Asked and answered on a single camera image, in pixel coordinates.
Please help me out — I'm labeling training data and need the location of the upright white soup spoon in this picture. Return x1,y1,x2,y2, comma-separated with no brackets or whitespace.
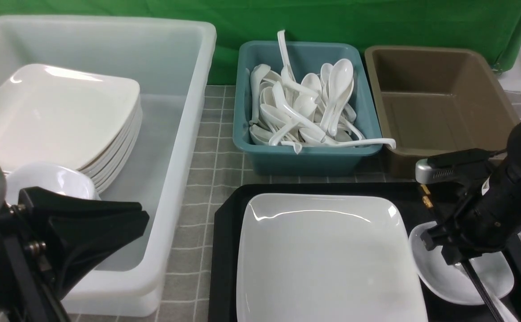
277,30,296,82

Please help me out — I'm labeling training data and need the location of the green backdrop cloth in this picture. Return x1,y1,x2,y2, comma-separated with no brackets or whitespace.
0,0,521,85

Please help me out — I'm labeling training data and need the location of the brown plastic bin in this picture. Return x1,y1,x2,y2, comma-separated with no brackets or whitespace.
364,46,520,179

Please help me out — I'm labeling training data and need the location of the white square rice plate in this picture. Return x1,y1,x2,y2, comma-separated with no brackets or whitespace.
236,193,428,322

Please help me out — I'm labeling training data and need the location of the large white plastic tub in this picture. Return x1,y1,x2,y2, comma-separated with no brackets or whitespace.
0,16,216,317

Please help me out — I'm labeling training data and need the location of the lower white plate stack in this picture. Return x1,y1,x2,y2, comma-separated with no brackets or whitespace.
1,96,144,194

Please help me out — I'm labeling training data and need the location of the teal plastic bin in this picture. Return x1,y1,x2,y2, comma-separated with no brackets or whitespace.
233,41,382,177

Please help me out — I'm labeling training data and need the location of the large top white spoon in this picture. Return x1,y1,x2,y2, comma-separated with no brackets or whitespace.
320,59,354,136

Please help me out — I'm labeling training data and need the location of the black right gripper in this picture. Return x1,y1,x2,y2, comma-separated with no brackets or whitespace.
420,170,521,265

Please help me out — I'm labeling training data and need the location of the pile of white spoons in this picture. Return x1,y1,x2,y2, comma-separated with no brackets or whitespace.
249,63,366,154

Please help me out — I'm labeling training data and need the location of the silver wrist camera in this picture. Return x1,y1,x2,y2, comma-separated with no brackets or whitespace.
415,148,504,185

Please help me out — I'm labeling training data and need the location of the small white bowl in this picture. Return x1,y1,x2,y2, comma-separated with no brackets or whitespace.
409,221,515,306

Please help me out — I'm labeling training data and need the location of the white spoon over bin edge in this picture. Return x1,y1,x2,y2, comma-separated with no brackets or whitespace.
323,136,397,149

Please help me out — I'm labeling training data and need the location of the top stacked white square plate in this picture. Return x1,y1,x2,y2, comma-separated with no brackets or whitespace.
0,64,140,172

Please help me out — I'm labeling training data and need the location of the black chopstick gold tip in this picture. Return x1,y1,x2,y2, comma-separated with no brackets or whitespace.
419,185,505,322

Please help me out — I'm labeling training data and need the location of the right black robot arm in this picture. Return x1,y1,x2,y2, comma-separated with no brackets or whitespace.
415,123,521,265

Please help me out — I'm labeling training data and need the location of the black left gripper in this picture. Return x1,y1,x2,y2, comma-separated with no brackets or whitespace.
0,187,150,322

